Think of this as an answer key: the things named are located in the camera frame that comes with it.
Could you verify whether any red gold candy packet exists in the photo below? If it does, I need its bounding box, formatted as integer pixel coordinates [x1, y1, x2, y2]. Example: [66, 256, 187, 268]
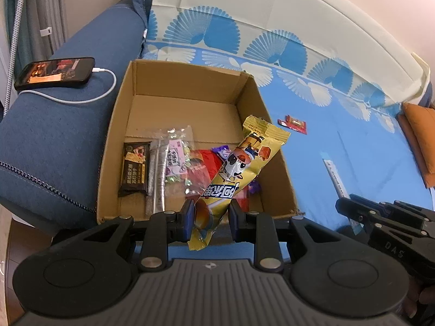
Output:
[285, 115, 307, 135]

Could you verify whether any yellow snack bar packet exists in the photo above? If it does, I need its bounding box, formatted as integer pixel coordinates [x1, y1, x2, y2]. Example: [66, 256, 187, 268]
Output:
[188, 115, 290, 251]

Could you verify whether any red chocolate bar packet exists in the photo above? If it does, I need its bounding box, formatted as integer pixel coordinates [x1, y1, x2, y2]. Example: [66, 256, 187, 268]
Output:
[277, 119, 289, 128]

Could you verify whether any white blue thin stick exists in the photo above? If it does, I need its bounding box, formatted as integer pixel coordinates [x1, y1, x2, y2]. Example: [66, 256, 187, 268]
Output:
[321, 152, 363, 236]

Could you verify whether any black gold biscuit packet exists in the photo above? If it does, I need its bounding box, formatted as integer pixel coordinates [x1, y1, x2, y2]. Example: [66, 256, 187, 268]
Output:
[118, 142, 150, 197]

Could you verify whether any orange cushion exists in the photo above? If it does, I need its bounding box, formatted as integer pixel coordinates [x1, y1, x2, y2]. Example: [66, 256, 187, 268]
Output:
[397, 103, 435, 189]

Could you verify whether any clear pink snack bag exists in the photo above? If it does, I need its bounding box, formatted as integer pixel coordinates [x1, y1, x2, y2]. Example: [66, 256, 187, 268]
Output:
[150, 125, 195, 197]

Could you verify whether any clear dark cookie sleeve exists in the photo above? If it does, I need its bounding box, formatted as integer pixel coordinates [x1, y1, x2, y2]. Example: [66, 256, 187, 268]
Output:
[145, 138, 169, 218]

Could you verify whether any red snack packet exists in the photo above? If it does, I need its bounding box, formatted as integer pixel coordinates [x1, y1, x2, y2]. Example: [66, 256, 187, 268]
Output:
[184, 149, 251, 211]

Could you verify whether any cream folded cloth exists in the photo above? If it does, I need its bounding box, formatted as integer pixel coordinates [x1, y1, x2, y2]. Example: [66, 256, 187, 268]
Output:
[411, 52, 431, 97]

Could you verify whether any purple candy wrapper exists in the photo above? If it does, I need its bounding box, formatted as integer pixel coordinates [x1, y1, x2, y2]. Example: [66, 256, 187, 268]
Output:
[212, 145, 232, 161]

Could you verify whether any blue white patterned sheet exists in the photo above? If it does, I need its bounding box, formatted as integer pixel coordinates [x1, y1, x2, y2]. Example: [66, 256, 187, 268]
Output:
[133, 0, 434, 229]

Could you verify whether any black smartphone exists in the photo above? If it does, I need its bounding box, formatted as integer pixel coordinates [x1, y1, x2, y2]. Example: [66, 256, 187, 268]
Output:
[14, 57, 95, 92]

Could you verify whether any brown cardboard box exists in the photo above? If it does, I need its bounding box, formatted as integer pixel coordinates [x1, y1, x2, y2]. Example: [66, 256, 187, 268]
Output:
[96, 58, 300, 225]

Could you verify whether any grey curtain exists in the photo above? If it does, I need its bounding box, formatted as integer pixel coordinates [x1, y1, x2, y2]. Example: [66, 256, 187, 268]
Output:
[0, 0, 67, 110]

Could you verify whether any white charging cable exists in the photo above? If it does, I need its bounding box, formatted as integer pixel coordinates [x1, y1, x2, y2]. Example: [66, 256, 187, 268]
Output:
[20, 68, 118, 105]

